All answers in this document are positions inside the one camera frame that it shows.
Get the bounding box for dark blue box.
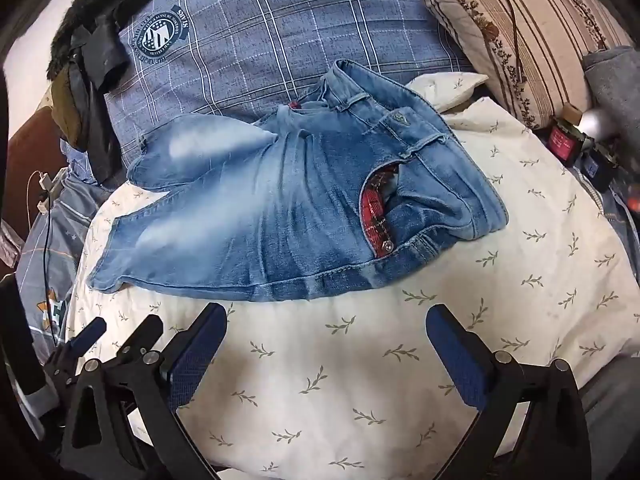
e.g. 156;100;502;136
582;149;620;192

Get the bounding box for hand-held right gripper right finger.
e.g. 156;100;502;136
426;304;591;480

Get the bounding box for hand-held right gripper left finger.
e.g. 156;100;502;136
60;302;228;480

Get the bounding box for grey folded cloth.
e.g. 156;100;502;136
582;46;640;126

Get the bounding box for white charger cable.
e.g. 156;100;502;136
27;170;57;311

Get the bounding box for blue star-print bedsheet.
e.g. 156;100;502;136
15;140;118;361

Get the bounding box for beige garment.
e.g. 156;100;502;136
410;0;636;131

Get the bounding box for white bottle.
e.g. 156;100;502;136
575;107;623;142

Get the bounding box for person's grey trouser leg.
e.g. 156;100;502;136
580;360;640;480

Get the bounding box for brown headboard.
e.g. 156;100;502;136
6;106;70;223

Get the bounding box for large blue denim garment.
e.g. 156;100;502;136
102;0;471;171

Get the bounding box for blue denim pants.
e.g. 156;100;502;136
87;59;510;303

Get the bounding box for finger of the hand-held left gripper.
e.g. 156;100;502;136
107;316;165;368
42;316;108;386

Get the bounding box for cream leaf-print blanket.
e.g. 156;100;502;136
65;72;640;480

